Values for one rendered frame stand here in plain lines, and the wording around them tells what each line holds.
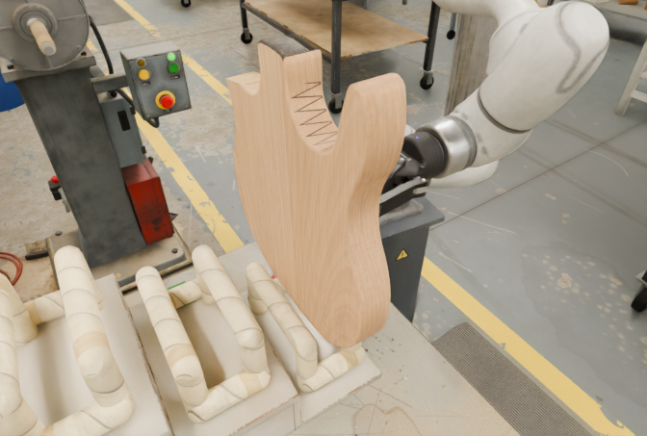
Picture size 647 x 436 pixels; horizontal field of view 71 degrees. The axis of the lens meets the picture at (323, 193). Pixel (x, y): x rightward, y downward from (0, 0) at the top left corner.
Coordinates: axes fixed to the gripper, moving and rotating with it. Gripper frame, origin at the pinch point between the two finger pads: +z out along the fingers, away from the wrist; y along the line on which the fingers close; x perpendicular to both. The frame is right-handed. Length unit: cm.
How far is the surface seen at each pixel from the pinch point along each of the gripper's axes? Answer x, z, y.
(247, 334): -9.1, 15.2, -8.7
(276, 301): -17.0, 7.4, -0.1
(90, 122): -34, 19, 112
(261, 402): -19.9, 15.9, -11.6
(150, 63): -13, -1, 96
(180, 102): -27, -7, 96
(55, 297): -8.2, 34.1, 9.3
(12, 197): -122, 68, 229
